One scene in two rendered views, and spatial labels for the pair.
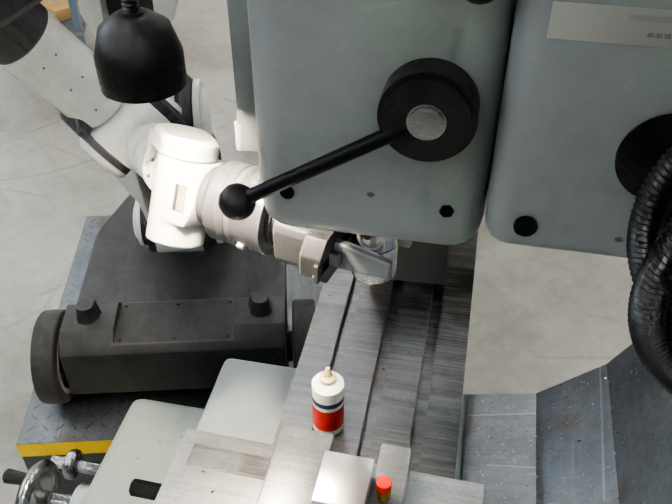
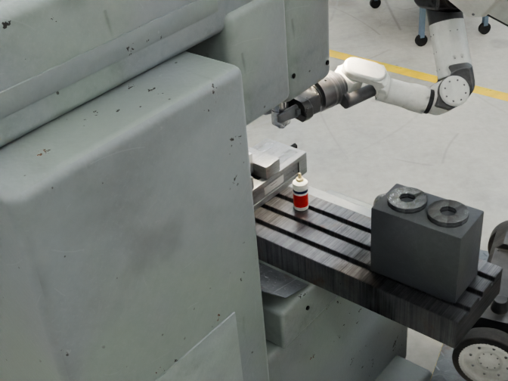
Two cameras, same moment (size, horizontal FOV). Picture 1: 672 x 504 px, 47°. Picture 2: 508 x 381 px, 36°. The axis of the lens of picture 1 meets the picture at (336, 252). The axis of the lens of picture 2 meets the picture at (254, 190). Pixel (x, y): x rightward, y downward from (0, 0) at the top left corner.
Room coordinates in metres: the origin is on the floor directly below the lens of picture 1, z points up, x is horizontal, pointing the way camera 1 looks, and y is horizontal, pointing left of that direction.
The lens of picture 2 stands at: (1.39, -1.53, 2.13)
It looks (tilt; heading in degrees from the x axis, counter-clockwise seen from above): 34 degrees down; 121
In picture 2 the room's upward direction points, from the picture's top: 5 degrees counter-clockwise
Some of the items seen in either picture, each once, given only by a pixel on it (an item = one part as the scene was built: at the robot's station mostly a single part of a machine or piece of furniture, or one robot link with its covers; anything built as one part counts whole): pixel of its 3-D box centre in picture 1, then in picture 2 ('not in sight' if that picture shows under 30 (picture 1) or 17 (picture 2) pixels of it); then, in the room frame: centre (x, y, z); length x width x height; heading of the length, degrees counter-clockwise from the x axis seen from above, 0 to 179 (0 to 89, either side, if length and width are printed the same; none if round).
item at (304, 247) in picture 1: (294, 222); (308, 99); (0.64, 0.04, 1.23); 0.13 x 0.12 x 0.10; 155
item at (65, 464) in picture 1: (93, 468); not in sight; (0.84, 0.45, 0.50); 0.22 x 0.06 x 0.06; 79
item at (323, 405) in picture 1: (328, 397); (300, 190); (0.62, 0.01, 0.97); 0.04 x 0.04 x 0.11
